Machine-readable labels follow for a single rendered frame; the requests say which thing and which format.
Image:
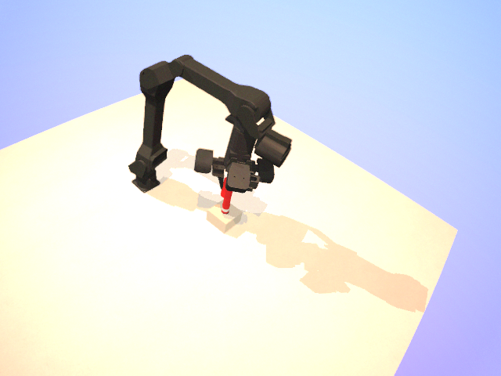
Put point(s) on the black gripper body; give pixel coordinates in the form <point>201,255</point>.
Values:
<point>205,161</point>

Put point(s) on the small cream block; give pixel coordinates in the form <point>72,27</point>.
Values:
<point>221,221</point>

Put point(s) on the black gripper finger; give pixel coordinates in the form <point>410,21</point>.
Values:
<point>220,178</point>

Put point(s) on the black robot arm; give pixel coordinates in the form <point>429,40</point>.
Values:
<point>246,105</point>

